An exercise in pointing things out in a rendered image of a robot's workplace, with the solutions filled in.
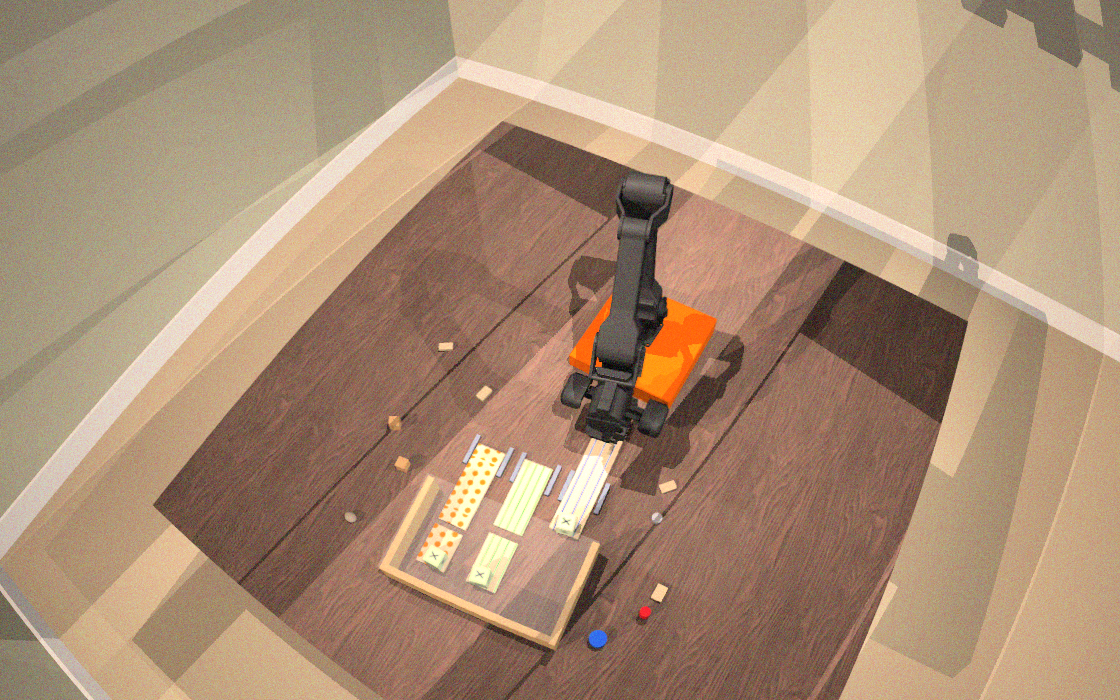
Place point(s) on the tan strip with orange dots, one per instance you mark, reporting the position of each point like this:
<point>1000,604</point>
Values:
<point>481,469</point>

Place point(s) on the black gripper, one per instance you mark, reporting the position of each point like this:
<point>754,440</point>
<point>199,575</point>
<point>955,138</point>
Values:
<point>651,419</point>

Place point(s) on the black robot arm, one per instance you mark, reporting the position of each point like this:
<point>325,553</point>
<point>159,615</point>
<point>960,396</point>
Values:
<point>637,306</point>

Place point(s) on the cream strip with blue lines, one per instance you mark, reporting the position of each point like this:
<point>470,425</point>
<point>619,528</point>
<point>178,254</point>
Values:
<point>588,481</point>

